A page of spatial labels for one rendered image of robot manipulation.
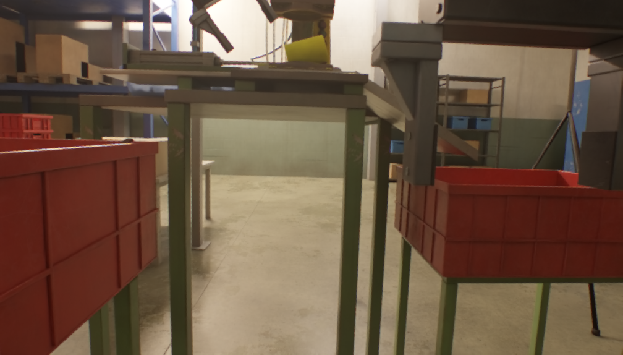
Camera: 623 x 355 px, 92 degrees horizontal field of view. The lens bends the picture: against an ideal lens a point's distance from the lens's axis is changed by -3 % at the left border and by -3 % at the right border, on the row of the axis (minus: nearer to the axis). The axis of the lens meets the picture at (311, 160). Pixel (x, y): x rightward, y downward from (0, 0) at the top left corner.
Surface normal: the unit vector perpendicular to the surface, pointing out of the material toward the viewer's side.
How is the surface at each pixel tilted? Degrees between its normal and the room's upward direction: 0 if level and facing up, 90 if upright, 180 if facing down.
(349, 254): 90
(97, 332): 90
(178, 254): 90
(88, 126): 90
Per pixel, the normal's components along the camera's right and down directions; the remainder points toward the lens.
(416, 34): 0.01, 0.09
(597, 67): -1.00, -0.03
